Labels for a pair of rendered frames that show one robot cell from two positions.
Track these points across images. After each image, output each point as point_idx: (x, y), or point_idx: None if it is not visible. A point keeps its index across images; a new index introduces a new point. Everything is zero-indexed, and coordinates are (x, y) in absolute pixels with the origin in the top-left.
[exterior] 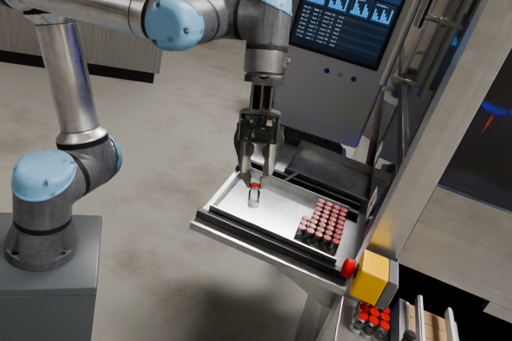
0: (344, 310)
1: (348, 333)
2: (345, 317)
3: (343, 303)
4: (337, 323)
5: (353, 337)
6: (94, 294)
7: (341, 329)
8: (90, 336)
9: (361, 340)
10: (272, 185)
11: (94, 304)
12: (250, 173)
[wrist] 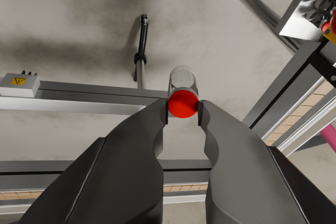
0: None
1: (300, 21)
2: None
3: None
4: (294, 10)
5: (302, 25)
6: None
7: (293, 19)
8: None
9: (310, 25)
10: None
11: None
12: (163, 106)
